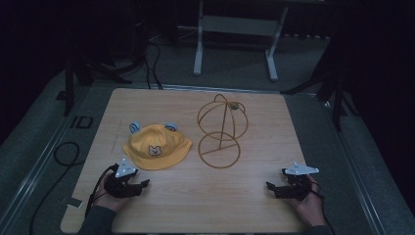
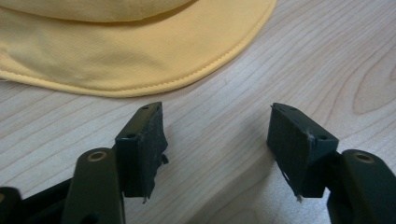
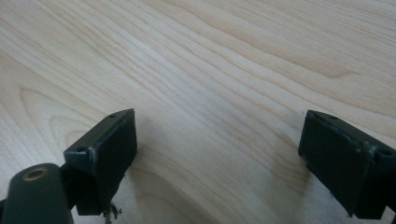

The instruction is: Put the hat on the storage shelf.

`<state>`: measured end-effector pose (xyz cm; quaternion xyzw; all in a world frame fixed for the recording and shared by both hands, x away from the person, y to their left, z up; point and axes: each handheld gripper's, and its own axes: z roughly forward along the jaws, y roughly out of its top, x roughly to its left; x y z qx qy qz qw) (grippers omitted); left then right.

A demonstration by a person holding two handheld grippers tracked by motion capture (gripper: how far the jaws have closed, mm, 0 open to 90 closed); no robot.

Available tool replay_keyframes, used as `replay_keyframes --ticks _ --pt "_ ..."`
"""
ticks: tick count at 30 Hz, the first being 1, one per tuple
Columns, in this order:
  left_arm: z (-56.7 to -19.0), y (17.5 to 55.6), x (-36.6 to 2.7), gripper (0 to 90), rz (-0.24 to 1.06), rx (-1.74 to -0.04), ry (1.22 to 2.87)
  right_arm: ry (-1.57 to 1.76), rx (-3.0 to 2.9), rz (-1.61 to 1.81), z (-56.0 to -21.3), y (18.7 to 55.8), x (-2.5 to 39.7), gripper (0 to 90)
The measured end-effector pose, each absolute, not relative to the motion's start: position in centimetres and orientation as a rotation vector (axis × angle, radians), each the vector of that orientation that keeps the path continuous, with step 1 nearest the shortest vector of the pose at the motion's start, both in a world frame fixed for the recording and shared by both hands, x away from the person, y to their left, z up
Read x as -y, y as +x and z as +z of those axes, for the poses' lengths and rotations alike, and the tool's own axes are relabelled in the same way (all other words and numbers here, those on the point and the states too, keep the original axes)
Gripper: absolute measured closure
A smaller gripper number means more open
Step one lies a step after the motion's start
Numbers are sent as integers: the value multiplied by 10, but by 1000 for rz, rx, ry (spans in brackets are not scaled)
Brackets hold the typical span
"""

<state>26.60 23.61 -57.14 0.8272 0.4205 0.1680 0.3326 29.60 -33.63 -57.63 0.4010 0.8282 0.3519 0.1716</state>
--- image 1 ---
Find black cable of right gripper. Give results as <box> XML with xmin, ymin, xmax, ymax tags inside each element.
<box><xmin>307</xmin><ymin>181</ymin><xmax>337</xmax><ymax>235</ymax></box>

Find person's left hand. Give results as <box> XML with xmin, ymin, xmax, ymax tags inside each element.
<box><xmin>93</xmin><ymin>171</ymin><xmax>132</xmax><ymax>213</ymax></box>

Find black cable on floor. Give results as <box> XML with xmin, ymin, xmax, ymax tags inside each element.
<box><xmin>28</xmin><ymin>141</ymin><xmax>86</xmax><ymax>235</ymax></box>

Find yellow bucket hat with ears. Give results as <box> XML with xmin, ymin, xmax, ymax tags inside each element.
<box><xmin>122</xmin><ymin>120</ymin><xmax>194</xmax><ymax>171</ymax></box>

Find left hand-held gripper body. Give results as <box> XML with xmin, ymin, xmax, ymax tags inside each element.
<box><xmin>103</xmin><ymin>158</ymin><xmax>143</xmax><ymax>199</ymax></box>

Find gold wire hat stand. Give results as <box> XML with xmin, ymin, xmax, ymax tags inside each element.
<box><xmin>197</xmin><ymin>93</ymin><xmax>250</xmax><ymax>170</ymax></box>

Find white metal table frame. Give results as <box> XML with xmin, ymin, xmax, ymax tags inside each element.
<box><xmin>193</xmin><ymin>0</ymin><xmax>290</xmax><ymax>82</ymax></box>

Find black tripod stand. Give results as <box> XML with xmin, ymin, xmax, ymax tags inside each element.
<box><xmin>280</xmin><ymin>38</ymin><xmax>360</xmax><ymax>132</ymax></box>

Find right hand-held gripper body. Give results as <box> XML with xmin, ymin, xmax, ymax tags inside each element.
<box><xmin>274</xmin><ymin>162</ymin><xmax>320</xmax><ymax>202</ymax></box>

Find person's right hand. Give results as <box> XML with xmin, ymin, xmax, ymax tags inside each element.
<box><xmin>287</xmin><ymin>174</ymin><xmax>327</xmax><ymax>228</ymax></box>

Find black hanging cables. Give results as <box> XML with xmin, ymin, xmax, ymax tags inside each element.
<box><xmin>128</xmin><ymin>0</ymin><xmax>164</xmax><ymax>91</ymax></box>

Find black stand legs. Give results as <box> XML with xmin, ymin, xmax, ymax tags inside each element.
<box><xmin>62</xmin><ymin>48</ymin><xmax>146</xmax><ymax>118</ymax></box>

